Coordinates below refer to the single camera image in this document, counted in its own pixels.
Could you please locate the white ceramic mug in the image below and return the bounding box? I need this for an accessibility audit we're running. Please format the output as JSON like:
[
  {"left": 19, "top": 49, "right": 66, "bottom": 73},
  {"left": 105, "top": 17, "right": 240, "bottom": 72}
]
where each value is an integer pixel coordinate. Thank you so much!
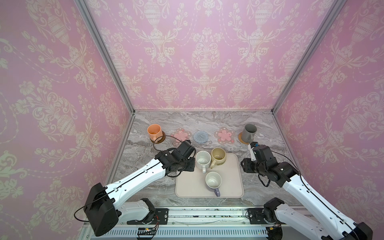
[{"left": 195, "top": 151, "right": 212, "bottom": 174}]

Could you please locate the pink flower silicone coaster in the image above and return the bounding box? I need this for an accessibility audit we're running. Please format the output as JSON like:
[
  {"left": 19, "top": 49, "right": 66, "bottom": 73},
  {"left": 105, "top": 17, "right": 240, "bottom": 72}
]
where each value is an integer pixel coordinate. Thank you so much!
[{"left": 171, "top": 128, "right": 191, "bottom": 147}]

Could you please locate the grey ceramic mug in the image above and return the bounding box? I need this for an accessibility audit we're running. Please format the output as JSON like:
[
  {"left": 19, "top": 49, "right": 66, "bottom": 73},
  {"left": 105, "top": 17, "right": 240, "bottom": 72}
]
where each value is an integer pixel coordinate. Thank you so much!
[{"left": 241, "top": 124, "right": 257, "bottom": 143}]

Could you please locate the blue round woven coaster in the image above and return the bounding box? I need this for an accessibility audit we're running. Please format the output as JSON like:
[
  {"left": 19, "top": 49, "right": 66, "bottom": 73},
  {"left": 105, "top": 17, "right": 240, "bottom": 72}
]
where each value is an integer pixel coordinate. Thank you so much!
[{"left": 193, "top": 131, "right": 209, "bottom": 144}]

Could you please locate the woven rattan round coaster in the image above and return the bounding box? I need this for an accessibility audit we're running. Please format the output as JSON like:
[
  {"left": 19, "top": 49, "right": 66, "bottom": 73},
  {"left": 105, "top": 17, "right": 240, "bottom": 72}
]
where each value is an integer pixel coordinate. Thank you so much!
[{"left": 238, "top": 133, "right": 249, "bottom": 145}]

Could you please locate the brown wooden round coaster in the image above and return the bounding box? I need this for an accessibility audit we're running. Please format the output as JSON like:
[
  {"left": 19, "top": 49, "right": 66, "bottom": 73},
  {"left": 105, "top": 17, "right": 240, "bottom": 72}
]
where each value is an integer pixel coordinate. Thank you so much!
[{"left": 153, "top": 136, "right": 166, "bottom": 144}]

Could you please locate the orange ceramic mug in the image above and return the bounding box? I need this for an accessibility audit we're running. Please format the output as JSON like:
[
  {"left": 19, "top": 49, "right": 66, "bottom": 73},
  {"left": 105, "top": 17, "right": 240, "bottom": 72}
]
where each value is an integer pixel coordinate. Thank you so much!
[{"left": 147, "top": 124, "right": 163, "bottom": 143}]

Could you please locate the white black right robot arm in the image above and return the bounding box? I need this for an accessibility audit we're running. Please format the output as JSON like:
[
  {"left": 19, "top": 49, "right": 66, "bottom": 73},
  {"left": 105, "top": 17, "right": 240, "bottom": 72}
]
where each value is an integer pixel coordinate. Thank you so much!
[{"left": 240, "top": 158, "right": 373, "bottom": 240}]

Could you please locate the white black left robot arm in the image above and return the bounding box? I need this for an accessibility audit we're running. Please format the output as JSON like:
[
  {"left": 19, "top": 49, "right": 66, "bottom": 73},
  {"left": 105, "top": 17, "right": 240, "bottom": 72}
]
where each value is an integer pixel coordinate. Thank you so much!
[{"left": 78, "top": 150, "right": 195, "bottom": 237}]

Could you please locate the beige silicone tray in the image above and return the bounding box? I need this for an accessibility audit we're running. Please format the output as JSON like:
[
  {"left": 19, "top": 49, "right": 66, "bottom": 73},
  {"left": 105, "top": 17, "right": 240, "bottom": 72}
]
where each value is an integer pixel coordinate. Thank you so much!
[{"left": 175, "top": 153, "right": 244, "bottom": 198}]

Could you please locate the yellow beige ceramic mug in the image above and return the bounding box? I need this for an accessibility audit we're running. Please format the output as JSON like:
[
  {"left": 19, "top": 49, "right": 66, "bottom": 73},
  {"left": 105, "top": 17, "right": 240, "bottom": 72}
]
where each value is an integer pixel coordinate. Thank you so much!
[{"left": 210, "top": 148, "right": 227, "bottom": 169}]

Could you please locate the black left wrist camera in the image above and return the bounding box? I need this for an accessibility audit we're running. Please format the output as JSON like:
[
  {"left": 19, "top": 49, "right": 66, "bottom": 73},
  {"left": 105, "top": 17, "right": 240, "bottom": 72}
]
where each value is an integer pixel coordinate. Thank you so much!
[{"left": 172, "top": 140, "right": 196, "bottom": 161}]

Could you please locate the white mug purple handle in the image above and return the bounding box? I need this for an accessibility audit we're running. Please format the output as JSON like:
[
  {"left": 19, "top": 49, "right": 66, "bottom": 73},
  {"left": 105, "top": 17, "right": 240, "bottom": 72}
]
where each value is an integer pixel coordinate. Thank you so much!
[{"left": 205, "top": 172, "right": 222, "bottom": 197}]

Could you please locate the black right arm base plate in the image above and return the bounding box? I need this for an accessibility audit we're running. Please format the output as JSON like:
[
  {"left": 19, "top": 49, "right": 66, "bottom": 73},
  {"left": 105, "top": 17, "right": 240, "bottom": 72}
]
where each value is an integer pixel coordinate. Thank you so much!
[{"left": 245, "top": 208, "right": 270, "bottom": 225}]

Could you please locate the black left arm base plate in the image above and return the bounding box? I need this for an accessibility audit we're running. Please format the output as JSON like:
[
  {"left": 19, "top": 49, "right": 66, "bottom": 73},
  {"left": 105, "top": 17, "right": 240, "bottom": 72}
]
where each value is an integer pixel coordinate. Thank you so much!
[{"left": 127, "top": 208, "right": 169, "bottom": 225}]

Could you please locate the aluminium front frame rail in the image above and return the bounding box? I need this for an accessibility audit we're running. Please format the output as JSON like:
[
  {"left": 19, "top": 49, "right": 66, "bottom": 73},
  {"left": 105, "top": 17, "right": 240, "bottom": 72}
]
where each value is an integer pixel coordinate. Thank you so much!
[{"left": 77, "top": 205, "right": 343, "bottom": 240}]

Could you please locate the aluminium right corner post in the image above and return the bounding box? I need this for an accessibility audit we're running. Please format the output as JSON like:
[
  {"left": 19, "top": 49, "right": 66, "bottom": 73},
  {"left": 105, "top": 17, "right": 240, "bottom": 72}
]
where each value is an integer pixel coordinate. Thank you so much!
[{"left": 271, "top": 0, "right": 347, "bottom": 116}]

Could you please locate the aluminium corner post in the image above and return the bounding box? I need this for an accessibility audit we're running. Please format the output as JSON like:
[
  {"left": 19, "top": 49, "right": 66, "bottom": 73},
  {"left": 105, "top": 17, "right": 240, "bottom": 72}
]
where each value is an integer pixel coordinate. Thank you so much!
[
  {"left": 75, "top": 0, "right": 135, "bottom": 116},
  {"left": 271, "top": 0, "right": 347, "bottom": 116}
]

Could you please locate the aluminium left corner post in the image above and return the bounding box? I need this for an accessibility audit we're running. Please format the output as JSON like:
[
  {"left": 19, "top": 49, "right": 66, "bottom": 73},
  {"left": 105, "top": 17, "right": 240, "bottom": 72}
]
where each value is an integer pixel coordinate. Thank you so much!
[{"left": 75, "top": 0, "right": 135, "bottom": 116}]

